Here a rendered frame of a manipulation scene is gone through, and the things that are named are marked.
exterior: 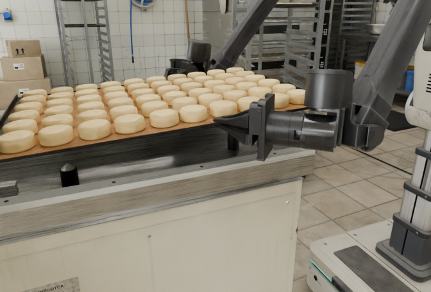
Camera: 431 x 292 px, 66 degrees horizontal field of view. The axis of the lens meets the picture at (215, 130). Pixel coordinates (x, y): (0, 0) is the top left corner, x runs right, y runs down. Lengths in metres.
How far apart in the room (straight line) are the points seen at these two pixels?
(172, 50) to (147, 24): 0.49
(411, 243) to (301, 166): 0.82
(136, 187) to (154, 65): 4.30
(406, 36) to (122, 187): 0.54
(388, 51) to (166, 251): 0.53
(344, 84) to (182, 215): 0.37
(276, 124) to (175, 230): 0.29
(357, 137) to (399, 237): 1.01
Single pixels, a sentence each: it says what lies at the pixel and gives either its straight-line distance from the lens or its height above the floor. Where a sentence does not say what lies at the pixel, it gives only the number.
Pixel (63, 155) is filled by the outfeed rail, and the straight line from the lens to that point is 0.89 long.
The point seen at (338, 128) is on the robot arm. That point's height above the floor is 1.02.
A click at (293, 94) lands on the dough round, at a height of 1.03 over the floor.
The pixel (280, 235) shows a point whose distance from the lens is 0.81.
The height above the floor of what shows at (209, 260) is 0.70.
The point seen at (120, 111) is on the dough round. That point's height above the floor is 1.01.
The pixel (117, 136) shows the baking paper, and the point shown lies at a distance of 0.56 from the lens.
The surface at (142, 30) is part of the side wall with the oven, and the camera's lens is 4.80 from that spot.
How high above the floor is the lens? 1.18
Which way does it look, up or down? 19 degrees down
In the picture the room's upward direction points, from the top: straight up
